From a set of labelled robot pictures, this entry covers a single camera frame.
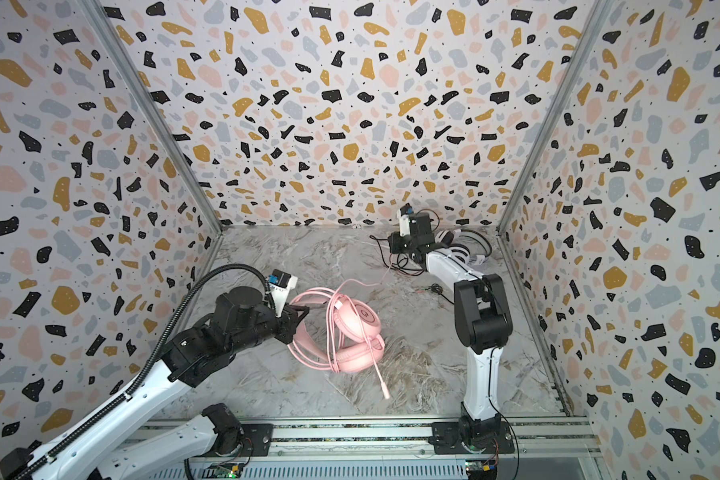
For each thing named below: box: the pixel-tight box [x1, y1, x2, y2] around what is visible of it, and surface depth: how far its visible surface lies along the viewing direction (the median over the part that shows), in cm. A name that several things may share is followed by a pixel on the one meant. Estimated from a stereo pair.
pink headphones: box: [288, 288, 385, 373], surface depth 61 cm
